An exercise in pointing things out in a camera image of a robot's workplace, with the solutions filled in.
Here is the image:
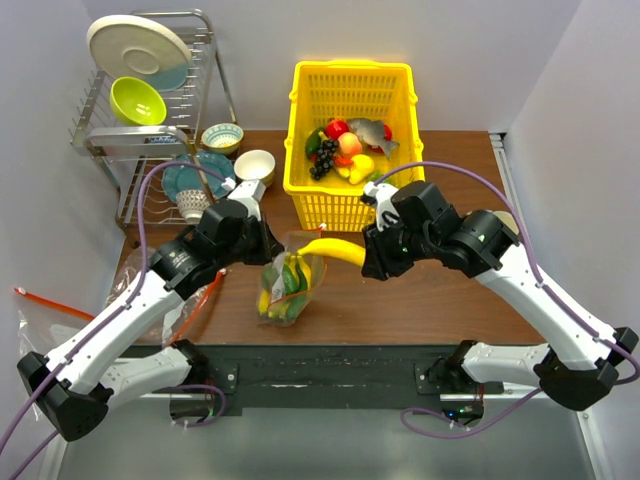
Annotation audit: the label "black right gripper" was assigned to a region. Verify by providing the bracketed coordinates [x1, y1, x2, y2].
[363, 213, 436, 280]

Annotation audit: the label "yellow toy banana bunch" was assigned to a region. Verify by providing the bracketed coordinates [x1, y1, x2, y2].
[257, 253, 312, 326]

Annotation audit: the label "clear zip top bag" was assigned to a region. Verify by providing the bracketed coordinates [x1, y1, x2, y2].
[256, 223, 327, 327]

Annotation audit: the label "green toy bell pepper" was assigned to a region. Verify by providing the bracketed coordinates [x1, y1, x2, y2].
[281, 264, 299, 296]

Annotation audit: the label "single yellow toy banana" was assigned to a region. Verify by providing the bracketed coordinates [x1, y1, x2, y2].
[296, 238, 366, 267]

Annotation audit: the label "green toy cucumber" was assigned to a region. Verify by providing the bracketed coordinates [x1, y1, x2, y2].
[285, 295, 307, 320]

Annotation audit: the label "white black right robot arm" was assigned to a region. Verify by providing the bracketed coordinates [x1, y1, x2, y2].
[361, 181, 638, 411]

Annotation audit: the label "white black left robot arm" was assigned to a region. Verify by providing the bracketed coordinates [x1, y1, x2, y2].
[17, 199, 284, 442]

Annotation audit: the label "clear bag red zipper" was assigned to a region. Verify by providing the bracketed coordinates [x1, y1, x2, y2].
[13, 286, 94, 357]

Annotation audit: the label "white cream bowl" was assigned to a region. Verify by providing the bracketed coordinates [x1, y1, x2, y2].
[234, 149, 276, 187]

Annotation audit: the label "yellow toy pear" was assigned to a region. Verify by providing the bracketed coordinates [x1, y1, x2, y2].
[336, 154, 375, 185]

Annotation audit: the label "teal scalloped plate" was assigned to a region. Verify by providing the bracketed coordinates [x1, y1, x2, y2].
[162, 151, 236, 203]

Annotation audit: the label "black toy grapes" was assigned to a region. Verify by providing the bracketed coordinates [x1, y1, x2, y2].
[309, 139, 339, 181]

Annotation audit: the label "teal patterned small bowl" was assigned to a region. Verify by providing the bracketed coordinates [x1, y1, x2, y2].
[200, 123, 244, 155]

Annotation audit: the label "toy peach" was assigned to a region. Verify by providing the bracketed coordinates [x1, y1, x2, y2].
[338, 132, 363, 158]

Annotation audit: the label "dark green toy pepper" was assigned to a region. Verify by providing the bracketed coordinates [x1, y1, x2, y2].
[304, 127, 328, 161]

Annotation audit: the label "grey toy fish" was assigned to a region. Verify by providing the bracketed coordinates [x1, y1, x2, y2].
[346, 117, 399, 159]

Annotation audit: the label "cream enamel mug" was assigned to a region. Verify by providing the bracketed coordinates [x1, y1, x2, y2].
[493, 211, 520, 235]

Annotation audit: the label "metal dish rack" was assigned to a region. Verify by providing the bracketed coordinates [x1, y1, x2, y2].
[71, 8, 237, 233]

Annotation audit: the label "yellow plastic basket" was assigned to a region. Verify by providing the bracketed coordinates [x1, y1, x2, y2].
[283, 59, 423, 232]

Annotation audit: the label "lime green bowl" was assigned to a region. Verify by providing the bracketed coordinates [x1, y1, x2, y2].
[109, 77, 167, 126]

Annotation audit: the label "large cream blue plate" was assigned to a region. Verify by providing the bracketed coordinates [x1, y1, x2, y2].
[86, 15, 192, 92]

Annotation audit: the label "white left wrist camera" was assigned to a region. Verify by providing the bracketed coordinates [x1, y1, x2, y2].
[226, 180, 266, 220]

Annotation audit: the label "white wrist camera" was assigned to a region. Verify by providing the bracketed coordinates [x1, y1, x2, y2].
[363, 181, 400, 231]
[226, 180, 266, 220]

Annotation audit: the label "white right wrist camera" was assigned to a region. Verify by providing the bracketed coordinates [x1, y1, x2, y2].
[363, 181, 400, 231]

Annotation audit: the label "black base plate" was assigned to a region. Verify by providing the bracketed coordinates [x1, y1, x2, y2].
[183, 345, 504, 415]

